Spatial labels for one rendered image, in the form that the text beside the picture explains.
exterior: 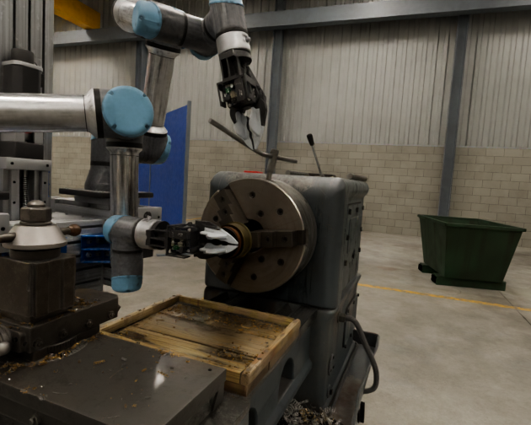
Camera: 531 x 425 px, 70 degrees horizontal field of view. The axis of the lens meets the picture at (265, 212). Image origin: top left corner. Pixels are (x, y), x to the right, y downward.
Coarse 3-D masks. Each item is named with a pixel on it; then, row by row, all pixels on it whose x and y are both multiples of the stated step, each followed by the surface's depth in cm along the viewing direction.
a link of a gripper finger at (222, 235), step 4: (200, 232) 87; (204, 232) 87; (208, 232) 87; (212, 232) 88; (216, 232) 87; (220, 232) 87; (224, 232) 87; (208, 236) 83; (212, 236) 83; (216, 236) 84; (220, 236) 85; (224, 236) 86; (228, 236) 86; (232, 236) 86; (220, 240) 87; (224, 240) 86; (228, 240) 86; (232, 240) 86; (236, 240) 86; (232, 244) 86; (236, 244) 85
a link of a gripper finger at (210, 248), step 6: (204, 246) 89; (210, 246) 88; (216, 246) 87; (222, 246) 87; (228, 246) 86; (234, 246) 86; (204, 252) 89; (210, 252) 84; (216, 252) 84; (222, 252) 87
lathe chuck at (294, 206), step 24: (216, 192) 105; (240, 192) 102; (264, 192) 99; (288, 192) 99; (216, 216) 105; (264, 216) 100; (288, 216) 97; (312, 240) 103; (216, 264) 106; (264, 264) 101; (288, 264) 98; (240, 288) 104; (264, 288) 101
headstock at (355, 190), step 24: (312, 192) 110; (336, 192) 108; (360, 192) 138; (336, 216) 109; (360, 216) 146; (336, 240) 109; (312, 264) 112; (336, 264) 110; (288, 288) 115; (312, 288) 112; (336, 288) 111
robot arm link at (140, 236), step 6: (150, 216) 94; (144, 222) 92; (150, 222) 91; (138, 228) 91; (144, 228) 90; (150, 228) 90; (138, 234) 90; (144, 234) 90; (138, 240) 91; (144, 240) 90; (144, 246) 92; (150, 246) 91
